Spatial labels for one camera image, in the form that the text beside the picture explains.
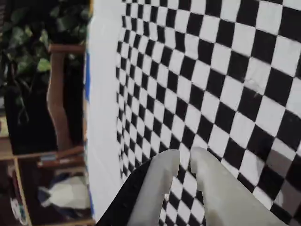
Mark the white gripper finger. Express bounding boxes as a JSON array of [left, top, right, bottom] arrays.
[[190, 146, 289, 226]]

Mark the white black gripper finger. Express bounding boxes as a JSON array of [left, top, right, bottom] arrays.
[[95, 150, 181, 226]]

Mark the blue tape strip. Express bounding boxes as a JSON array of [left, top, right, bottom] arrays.
[[84, 49, 91, 102], [89, 185, 95, 218]]

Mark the white blue bundle on shelf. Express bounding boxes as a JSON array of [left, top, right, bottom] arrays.
[[38, 176, 91, 210]]

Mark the black white checkerboard paper mat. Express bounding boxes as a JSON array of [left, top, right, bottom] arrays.
[[82, 0, 301, 226]]

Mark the brown wooden chair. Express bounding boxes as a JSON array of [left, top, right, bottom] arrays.
[[46, 44, 86, 151]]

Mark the light wooden bookshelf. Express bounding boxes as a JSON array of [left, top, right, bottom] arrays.
[[0, 113, 96, 226]]

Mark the green leafy houseplant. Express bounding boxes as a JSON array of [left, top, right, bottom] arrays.
[[0, 0, 91, 123]]

